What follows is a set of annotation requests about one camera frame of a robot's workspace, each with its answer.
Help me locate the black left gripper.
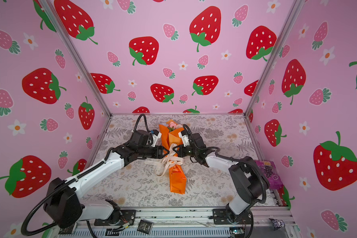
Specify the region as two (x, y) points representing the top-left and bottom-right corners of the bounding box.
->
(138, 145), (171, 159)

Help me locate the white ribbon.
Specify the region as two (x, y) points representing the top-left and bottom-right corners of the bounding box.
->
(145, 143), (183, 177)

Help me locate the pink fake rose stem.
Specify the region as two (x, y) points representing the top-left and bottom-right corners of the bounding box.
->
(167, 121), (179, 131)

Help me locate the orange wrapping paper sheet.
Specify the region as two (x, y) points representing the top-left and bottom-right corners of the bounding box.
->
(159, 120), (187, 194)

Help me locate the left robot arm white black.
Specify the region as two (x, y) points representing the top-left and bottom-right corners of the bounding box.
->
(21, 130), (169, 236)

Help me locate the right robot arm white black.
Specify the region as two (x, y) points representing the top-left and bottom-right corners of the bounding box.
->
(173, 132), (270, 224)

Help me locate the floral patterned table mat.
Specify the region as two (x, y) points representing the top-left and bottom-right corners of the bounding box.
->
(83, 114), (257, 207)

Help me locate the purple snack bag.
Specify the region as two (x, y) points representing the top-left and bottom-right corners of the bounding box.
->
(255, 160), (284, 190)

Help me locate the black square tag middle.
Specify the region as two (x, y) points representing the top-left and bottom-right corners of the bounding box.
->
(137, 219), (153, 235)

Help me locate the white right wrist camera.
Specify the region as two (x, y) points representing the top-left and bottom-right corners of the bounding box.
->
(178, 131), (190, 147)

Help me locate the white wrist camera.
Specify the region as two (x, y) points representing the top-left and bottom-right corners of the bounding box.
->
(178, 131), (190, 147)
(151, 131), (162, 147)

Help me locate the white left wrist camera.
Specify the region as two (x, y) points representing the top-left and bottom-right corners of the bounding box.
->
(151, 131), (162, 147)

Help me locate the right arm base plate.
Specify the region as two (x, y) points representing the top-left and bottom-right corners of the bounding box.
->
(209, 208), (253, 225)

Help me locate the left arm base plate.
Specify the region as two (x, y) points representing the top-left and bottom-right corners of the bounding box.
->
(94, 209), (136, 227)

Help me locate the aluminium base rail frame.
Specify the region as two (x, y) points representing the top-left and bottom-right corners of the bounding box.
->
(48, 206), (302, 238)

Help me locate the left aluminium corner post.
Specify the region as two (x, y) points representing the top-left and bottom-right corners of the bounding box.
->
(40, 0), (112, 118)

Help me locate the aluminium corner post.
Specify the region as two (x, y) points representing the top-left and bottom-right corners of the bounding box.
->
(245, 0), (305, 119)
(40, 0), (112, 118)

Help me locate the right aluminium corner post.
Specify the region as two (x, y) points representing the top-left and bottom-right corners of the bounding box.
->
(245, 0), (305, 119)

